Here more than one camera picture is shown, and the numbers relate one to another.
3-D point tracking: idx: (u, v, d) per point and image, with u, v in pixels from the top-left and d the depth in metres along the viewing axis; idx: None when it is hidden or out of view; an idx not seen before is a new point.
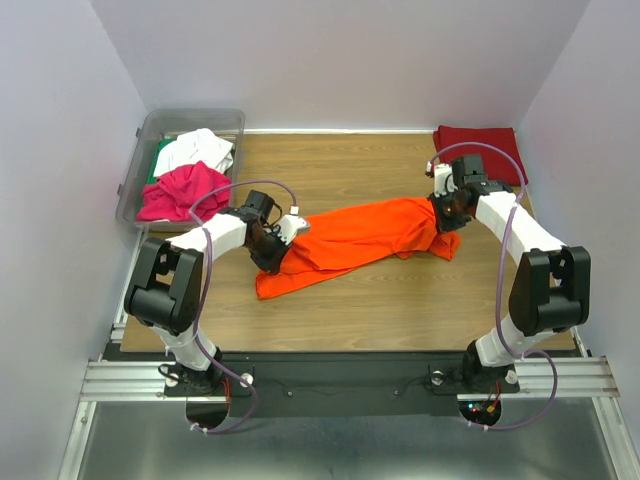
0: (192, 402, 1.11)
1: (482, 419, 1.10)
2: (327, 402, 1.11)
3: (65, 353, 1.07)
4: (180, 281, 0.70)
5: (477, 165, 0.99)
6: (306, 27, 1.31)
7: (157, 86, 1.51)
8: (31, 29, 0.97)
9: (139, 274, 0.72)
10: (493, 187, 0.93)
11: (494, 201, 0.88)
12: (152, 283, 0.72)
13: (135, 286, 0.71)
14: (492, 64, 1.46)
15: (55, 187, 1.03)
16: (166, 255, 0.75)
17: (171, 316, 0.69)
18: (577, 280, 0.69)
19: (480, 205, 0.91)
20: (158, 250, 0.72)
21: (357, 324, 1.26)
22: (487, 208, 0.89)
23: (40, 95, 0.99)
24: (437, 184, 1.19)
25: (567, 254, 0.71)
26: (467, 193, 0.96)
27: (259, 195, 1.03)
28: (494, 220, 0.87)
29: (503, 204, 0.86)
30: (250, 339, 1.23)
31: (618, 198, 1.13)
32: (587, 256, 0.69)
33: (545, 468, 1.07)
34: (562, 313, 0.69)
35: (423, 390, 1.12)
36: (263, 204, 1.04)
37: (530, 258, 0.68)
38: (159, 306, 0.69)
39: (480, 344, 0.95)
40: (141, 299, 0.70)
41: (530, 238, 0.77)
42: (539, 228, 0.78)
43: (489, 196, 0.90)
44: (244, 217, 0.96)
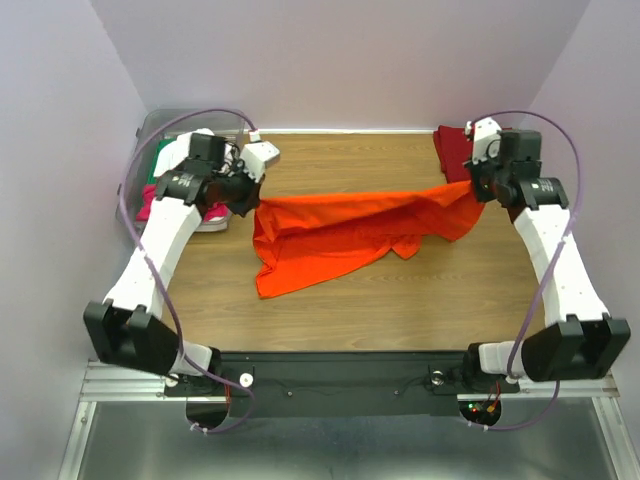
0: (192, 402, 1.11)
1: (482, 418, 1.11)
2: (326, 401, 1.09)
3: (65, 353, 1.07)
4: (141, 346, 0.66)
5: (535, 150, 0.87)
6: (305, 26, 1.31)
7: (156, 86, 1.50)
8: (30, 27, 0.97)
9: (100, 343, 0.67)
10: (543, 193, 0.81)
11: (541, 221, 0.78)
12: (114, 342, 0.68)
13: (103, 352, 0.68)
14: (492, 64, 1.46)
15: (55, 186, 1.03)
16: (118, 311, 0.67)
17: (155, 368, 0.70)
18: (607, 350, 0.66)
19: (527, 223, 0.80)
20: (102, 319, 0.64)
21: (357, 325, 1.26)
22: (533, 231, 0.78)
23: (41, 95, 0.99)
24: (478, 148, 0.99)
25: (605, 324, 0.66)
26: (511, 188, 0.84)
27: (201, 142, 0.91)
28: (537, 247, 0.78)
29: (551, 229, 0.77)
30: (250, 339, 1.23)
31: (617, 199, 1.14)
32: (626, 332, 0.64)
33: (545, 468, 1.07)
34: (576, 372, 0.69)
35: (423, 390, 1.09)
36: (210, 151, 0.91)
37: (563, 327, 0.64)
38: (137, 361, 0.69)
39: (483, 350, 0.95)
40: (116, 359, 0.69)
41: (569, 295, 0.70)
42: (581, 281, 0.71)
43: (538, 210, 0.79)
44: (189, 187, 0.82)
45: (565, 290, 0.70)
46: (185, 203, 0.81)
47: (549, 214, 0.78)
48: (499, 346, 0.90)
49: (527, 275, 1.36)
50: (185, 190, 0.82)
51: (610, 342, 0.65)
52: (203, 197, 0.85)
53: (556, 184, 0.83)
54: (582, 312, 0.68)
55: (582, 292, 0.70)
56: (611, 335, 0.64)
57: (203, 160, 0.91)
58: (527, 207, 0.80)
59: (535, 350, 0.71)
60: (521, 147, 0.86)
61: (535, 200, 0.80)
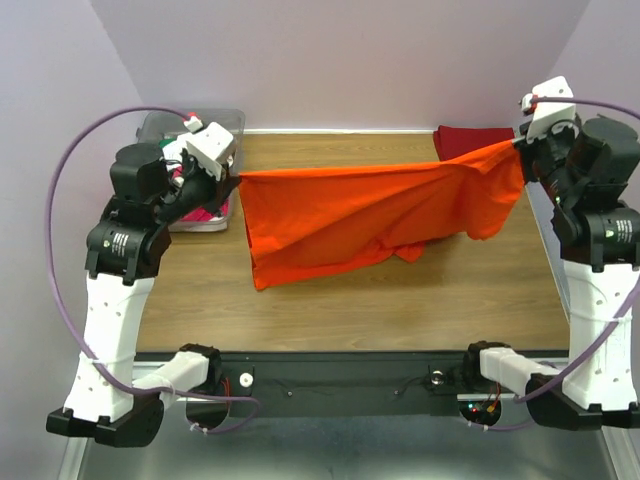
0: (191, 402, 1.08)
1: (482, 419, 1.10)
2: (327, 401, 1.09)
3: (65, 353, 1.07)
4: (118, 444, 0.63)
5: (624, 172, 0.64)
6: (305, 27, 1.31)
7: (156, 86, 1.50)
8: (31, 29, 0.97)
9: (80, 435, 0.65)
10: (618, 240, 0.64)
11: (603, 288, 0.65)
12: None
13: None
14: (492, 64, 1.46)
15: (55, 186, 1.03)
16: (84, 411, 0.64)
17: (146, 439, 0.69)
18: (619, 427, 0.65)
19: (579, 282, 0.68)
20: (67, 432, 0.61)
21: (357, 325, 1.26)
22: (586, 294, 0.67)
23: (41, 95, 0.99)
24: (534, 129, 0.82)
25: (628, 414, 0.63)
26: (578, 229, 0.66)
27: (121, 181, 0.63)
28: (583, 309, 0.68)
29: (611, 299, 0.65)
30: (250, 339, 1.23)
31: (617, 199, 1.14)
32: None
33: (546, 469, 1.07)
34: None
35: (423, 390, 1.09)
36: (142, 188, 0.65)
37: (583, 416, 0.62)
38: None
39: (485, 357, 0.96)
40: None
41: (603, 383, 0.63)
42: (621, 365, 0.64)
43: (602, 270, 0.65)
44: (128, 252, 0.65)
45: (600, 376, 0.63)
46: (124, 281, 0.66)
47: (615, 280, 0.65)
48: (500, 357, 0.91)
49: (527, 275, 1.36)
50: (122, 257, 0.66)
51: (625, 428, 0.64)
52: (147, 258, 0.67)
53: (635, 227, 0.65)
54: (612, 403, 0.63)
55: (617, 379, 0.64)
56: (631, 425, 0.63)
57: (135, 205, 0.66)
58: (588, 264, 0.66)
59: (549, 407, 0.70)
60: (603, 172, 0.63)
61: (602, 257, 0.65)
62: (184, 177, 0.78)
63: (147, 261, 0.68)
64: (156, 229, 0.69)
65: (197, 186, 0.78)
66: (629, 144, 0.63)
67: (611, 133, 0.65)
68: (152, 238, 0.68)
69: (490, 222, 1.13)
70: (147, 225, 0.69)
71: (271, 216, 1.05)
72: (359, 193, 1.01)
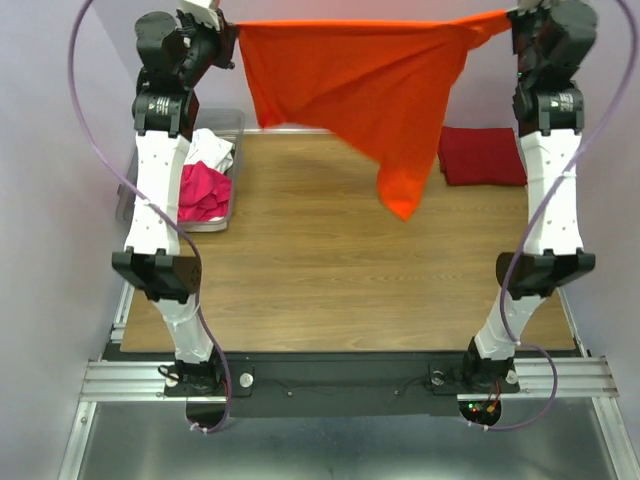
0: (192, 402, 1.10)
1: (482, 419, 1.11)
2: (327, 400, 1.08)
3: (65, 352, 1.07)
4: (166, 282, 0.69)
5: (579, 57, 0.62)
6: None
7: None
8: (33, 30, 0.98)
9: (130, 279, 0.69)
10: (562, 112, 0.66)
11: (549, 148, 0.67)
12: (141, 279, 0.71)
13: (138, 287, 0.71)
14: (491, 65, 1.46)
15: (55, 186, 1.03)
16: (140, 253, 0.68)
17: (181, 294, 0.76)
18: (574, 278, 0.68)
19: (531, 148, 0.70)
20: (130, 263, 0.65)
21: (357, 325, 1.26)
22: (537, 157, 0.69)
23: (42, 95, 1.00)
24: None
25: (574, 259, 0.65)
26: (527, 106, 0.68)
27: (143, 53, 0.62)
28: (535, 173, 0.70)
29: (557, 159, 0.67)
30: (250, 340, 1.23)
31: (615, 197, 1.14)
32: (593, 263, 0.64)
33: (545, 468, 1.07)
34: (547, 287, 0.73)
35: (423, 390, 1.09)
36: (172, 46, 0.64)
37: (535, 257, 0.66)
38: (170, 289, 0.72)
39: (479, 337, 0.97)
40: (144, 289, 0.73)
41: (552, 231, 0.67)
42: (569, 215, 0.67)
43: (551, 134, 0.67)
44: (169, 114, 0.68)
45: (550, 225, 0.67)
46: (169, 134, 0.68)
47: (561, 141, 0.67)
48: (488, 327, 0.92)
49: None
50: (165, 120, 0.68)
51: (575, 273, 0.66)
52: (187, 118, 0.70)
53: (577, 99, 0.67)
54: (559, 248, 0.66)
55: (565, 228, 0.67)
56: (576, 268, 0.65)
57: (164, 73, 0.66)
58: (538, 130, 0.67)
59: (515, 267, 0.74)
60: (560, 55, 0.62)
61: (549, 123, 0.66)
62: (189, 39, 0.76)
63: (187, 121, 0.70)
64: (187, 93, 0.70)
65: (205, 42, 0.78)
66: (589, 29, 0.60)
67: (580, 16, 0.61)
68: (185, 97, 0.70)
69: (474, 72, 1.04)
70: (177, 90, 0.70)
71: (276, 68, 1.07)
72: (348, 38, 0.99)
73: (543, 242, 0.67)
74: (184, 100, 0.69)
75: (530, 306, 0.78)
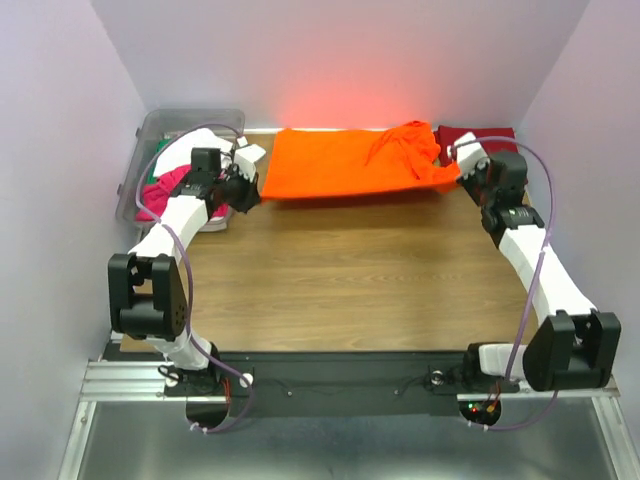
0: (192, 402, 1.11)
1: (482, 419, 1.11)
2: (326, 402, 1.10)
3: (65, 352, 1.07)
4: (161, 291, 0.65)
5: (519, 182, 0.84)
6: (306, 28, 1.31)
7: (156, 86, 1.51)
8: (32, 33, 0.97)
9: (117, 296, 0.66)
10: (520, 219, 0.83)
11: (521, 237, 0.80)
12: (133, 300, 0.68)
13: (118, 308, 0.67)
14: (492, 64, 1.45)
15: (54, 187, 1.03)
16: (137, 267, 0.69)
17: (164, 327, 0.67)
18: (604, 350, 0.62)
19: (507, 241, 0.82)
20: (127, 266, 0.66)
21: (357, 325, 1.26)
22: (514, 246, 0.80)
23: (40, 96, 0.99)
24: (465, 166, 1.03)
25: (595, 319, 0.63)
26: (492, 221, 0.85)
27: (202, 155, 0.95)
28: (520, 260, 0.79)
29: (532, 244, 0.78)
30: (250, 339, 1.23)
31: (616, 198, 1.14)
32: (617, 325, 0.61)
33: (546, 469, 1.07)
34: (578, 379, 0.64)
35: (423, 390, 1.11)
36: (212, 165, 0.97)
37: (554, 324, 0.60)
38: (151, 319, 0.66)
39: (483, 351, 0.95)
40: (127, 318, 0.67)
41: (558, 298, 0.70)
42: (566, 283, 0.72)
43: (517, 229, 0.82)
44: (199, 193, 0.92)
45: (553, 292, 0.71)
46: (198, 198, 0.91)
47: (528, 234, 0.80)
48: (498, 348, 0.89)
49: None
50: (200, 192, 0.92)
51: (604, 336, 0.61)
52: (212, 202, 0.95)
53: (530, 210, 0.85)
54: (572, 307, 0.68)
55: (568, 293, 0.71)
56: (603, 329, 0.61)
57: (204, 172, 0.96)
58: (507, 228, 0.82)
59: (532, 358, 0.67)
60: (507, 182, 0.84)
61: (513, 223, 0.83)
62: (230, 173, 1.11)
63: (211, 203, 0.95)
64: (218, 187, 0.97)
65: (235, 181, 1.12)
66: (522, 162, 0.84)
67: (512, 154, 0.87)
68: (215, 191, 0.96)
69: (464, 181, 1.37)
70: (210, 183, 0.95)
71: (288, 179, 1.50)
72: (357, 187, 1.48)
73: (555, 305, 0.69)
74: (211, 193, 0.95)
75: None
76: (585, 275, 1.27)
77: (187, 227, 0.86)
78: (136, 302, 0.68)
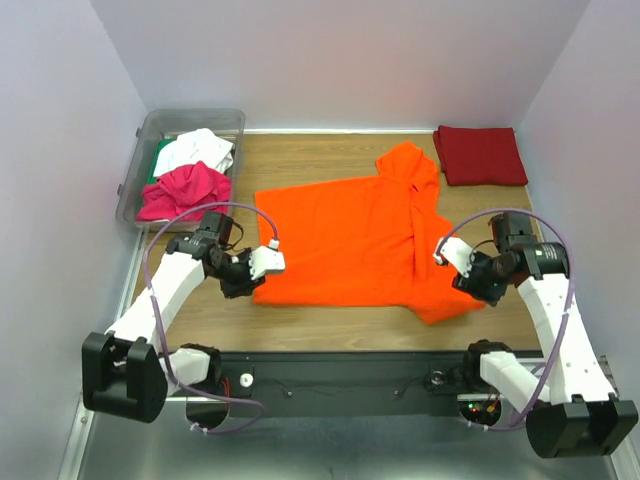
0: (192, 402, 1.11)
1: (482, 419, 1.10)
2: (327, 402, 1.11)
3: (66, 352, 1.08)
4: (135, 380, 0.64)
5: (526, 226, 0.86)
6: (306, 28, 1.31)
7: (157, 86, 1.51)
8: (31, 32, 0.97)
9: (90, 379, 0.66)
10: (548, 259, 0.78)
11: (545, 289, 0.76)
12: (107, 381, 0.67)
13: (90, 390, 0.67)
14: (492, 64, 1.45)
15: (54, 186, 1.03)
16: (115, 345, 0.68)
17: (140, 411, 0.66)
18: (615, 432, 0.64)
19: (531, 297, 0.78)
20: (100, 352, 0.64)
21: (356, 325, 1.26)
22: (537, 301, 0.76)
23: (39, 97, 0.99)
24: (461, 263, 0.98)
25: (611, 406, 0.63)
26: (516, 257, 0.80)
27: (214, 216, 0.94)
28: (540, 316, 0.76)
29: (556, 300, 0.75)
30: (251, 339, 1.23)
31: (616, 198, 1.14)
32: (634, 414, 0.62)
33: (546, 469, 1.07)
34: (582, 448, 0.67)
35: (422, 390, 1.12)
36: (220, 228, 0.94)
37: (566, 411, 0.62)
38: (124, 403, 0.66)
39: (484, 360, 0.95)
40: (101, 400, 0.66)
41: (574, 375, 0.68)
42: (586, 358, 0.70)
43: (542, 278, 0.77)
44: (196, 251, 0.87)
45: (570, 367, 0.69)
46: (195, 257, 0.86)
47: (553, 285, 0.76)
48: (499, 368, 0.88)
49: None
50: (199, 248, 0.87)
51: (617, 424, 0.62)
52: (211, 258, 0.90)
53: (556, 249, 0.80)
54: (589, 393, 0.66)
55: (587, 370, 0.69)
56: (617, 417, 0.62)
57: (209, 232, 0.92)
58: (530, 275, 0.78)
59: (536, 426, 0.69)
60: (515, 226, 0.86)
61: (538, 268, 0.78)
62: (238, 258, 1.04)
63: (210, 257, 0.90)
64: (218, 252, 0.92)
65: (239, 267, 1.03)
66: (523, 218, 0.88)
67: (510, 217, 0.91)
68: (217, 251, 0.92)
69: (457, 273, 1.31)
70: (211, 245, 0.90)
71: (290, 256, 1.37)
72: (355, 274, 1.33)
73: (571, 387, 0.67)
74: (211, 249, 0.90)
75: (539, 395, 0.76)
76: (585, 275, 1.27)
77: (177, 293, 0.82)
78: (109, 383, 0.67)
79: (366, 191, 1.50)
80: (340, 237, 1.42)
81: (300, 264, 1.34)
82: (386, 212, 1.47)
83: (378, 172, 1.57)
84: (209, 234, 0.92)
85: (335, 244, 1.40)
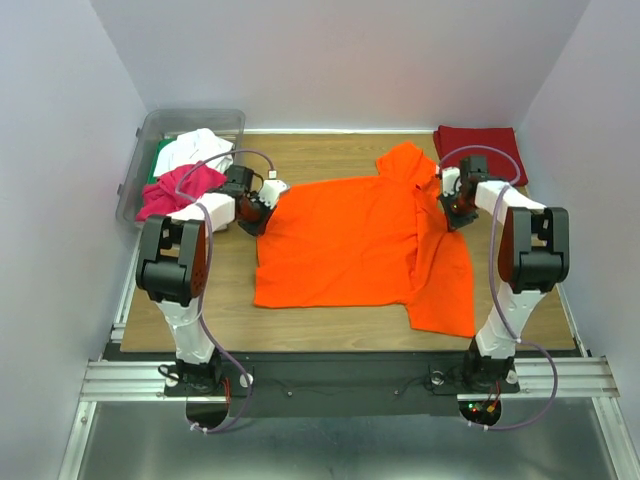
0: (192, 402, 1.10)
1: (482, 419, 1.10)
2: (327, 402, 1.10)
3: (66, 351, 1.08)
4: (188, 247, 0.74)
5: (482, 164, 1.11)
6: (306, 28, 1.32)
7: (157, 87, 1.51)
8: (32, 31, 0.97)
9: (148, 249, 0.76)
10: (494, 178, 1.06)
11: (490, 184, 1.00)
12: (160, 256, 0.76)
13: (145, 260, 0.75)
14: (492, 64, 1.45)
15: (55, 185, 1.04)
16: (168, 230, 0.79)
17: (183, 282, 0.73)
18: (561, 234, 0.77)
19: (480, 192, 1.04)
20: (162, 223, 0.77)
21: (357, 325, 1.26)
22: (485, 192, 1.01)
23: (40, 96, 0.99)
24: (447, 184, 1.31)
25: (548, 213, 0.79)
26: (469, 185, 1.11)
27: (239, 170, 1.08)
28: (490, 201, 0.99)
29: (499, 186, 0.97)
30: (252, 339, 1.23)
31: (616, 197, 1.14)
32: (564, 213, 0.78)
33: (545, 469, 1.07)
34: (546, 269, 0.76)
35: (423, 390, 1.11)
36: (245, 180, 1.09)
37: (514, 212, 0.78)
38: (171, 274, 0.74)
39: (480, 336, 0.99)
40: (152, 271, 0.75)
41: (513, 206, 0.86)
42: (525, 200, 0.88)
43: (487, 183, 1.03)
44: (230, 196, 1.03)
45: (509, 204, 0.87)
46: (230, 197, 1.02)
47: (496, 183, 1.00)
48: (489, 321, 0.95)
49: None
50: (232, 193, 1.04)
51: (554, 222, 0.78)
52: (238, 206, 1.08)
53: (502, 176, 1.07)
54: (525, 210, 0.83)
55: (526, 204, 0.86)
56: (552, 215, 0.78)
57: (237, 184, 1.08)
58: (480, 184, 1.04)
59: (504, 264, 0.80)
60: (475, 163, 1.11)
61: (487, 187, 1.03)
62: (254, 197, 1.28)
63: (239, 207, 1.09)
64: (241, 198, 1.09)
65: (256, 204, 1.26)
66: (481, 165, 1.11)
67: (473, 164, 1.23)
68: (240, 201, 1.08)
69: (458, 281, 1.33)
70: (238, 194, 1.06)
71: (286, 255, 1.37)
72: (355, 279, 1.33)
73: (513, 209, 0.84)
74: (238, 201, 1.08)
75: (531, 301, 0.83)
76: (585, 275, 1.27)
77: (218, 211, 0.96)
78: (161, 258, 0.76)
79: (366, 192, 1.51)
80: (339, 237, 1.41)
81: (294, 264, 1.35)
82: (387, 210, 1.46)
83: (378, 172, 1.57)
84: (235, 187, 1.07)
85: (332, 243, 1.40)
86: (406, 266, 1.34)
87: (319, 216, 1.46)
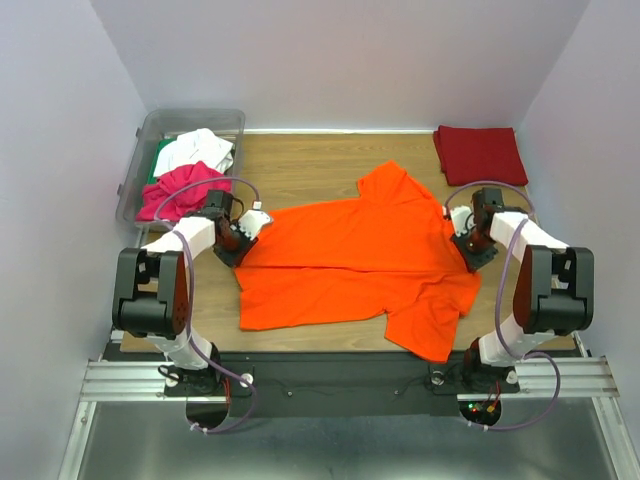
0: (192, 402, 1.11)
1: (481, 419, 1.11)
2: (327, 402, 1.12)
3: (66, 351, 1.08)
4: (167, 280, 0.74)
5: (497, 196, 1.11)
6: (306, 29, 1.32)
7: (157, 87, 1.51)
8: (32, 32, 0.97)
9: (123, 287, 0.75)
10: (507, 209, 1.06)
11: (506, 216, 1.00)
12: (136, 293, 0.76)
13: (122, 300, 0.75)
14: (492, 64, 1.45)
15: (56, 186, 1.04)
16: (145, 264, 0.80)
17: (165, 317, 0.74)
18: (583, 277, 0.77)
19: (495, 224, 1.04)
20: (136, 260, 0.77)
21: (357, 324, 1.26)
22: (500, 225, 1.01)
23: (40, 98, 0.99)
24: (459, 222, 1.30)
25: (572, 255, 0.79)
26: (484, 216, 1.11)
27: (218, 193, 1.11)
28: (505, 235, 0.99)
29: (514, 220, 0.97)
30: (251, 339, 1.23)
31: (615, 197, 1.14)
32: (589, 255, 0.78)
33: (545, 469, 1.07)
34: (564, 316, 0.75)
35: (423, 390, 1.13)
36: (224, 203, 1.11)
37: (534, 251, 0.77)
38: (151, 311, 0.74)
39: (482, 341, 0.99)
40: (130, 310, 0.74)
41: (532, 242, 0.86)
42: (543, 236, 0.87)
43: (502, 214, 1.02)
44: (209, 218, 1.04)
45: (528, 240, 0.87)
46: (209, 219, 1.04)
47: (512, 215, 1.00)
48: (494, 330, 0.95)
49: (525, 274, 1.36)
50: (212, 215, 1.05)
51: (577, 265, 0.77)
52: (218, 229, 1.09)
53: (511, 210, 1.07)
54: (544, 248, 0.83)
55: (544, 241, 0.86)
56: (576, 257, 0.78)
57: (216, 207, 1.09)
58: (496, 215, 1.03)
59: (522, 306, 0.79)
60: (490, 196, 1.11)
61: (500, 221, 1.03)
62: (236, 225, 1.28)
63: (221, 229, 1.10)
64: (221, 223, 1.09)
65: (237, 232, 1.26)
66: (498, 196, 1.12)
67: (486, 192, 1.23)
68: (221, 222, 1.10)
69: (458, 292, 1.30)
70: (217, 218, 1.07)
71: (273, 270, 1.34)
72: (348, 298, 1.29)
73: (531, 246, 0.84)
74: (220, 223, 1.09)
75: (540, 338, 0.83)
76: None
77: (199, 236, 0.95)
78: (139, 295, 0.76)
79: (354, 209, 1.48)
80: (329, 254, 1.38)
81: (284, 282, 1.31)
82: (372, 219, 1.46)
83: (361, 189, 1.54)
84: (214, 209, 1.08)
85: (322, 256, 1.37)
86: (404, 282, 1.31)
87: (306, 233, 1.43)
